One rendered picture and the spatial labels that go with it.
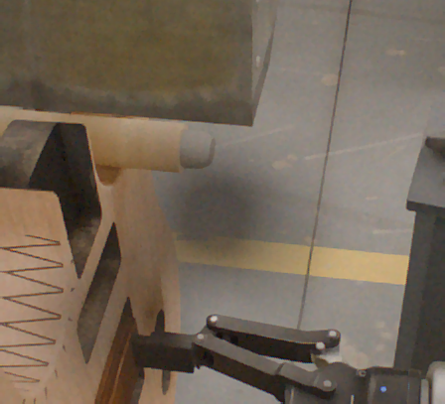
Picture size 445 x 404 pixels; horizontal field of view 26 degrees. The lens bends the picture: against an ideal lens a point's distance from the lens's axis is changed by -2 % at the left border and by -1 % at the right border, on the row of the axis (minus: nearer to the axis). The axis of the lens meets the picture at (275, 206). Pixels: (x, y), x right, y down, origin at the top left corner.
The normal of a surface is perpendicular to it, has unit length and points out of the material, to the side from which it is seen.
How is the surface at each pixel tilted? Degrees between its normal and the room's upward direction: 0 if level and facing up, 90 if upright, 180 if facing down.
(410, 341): 90
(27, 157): 7
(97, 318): 4
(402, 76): 0
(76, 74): 90
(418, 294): 90
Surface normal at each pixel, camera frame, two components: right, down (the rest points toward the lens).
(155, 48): -0.14, 0.65
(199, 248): 0.01, -0.76
